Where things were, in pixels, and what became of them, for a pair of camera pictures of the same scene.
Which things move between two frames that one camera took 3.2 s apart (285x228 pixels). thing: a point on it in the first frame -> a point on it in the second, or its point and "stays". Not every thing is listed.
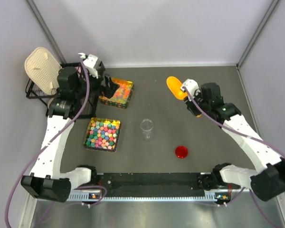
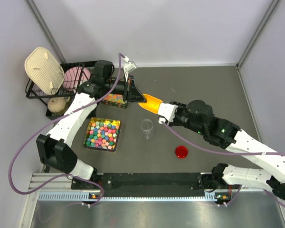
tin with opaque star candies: (102, 134) stays
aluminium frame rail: (278, 212) stays
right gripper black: (192, 107) -> (179, 114)
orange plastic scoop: (174, 84) -> (152, 104)
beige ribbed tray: (42, 68) stays
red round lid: (181, 152) stays
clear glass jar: (147, 126) stays
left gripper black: (107, 83) -> (128, 90)
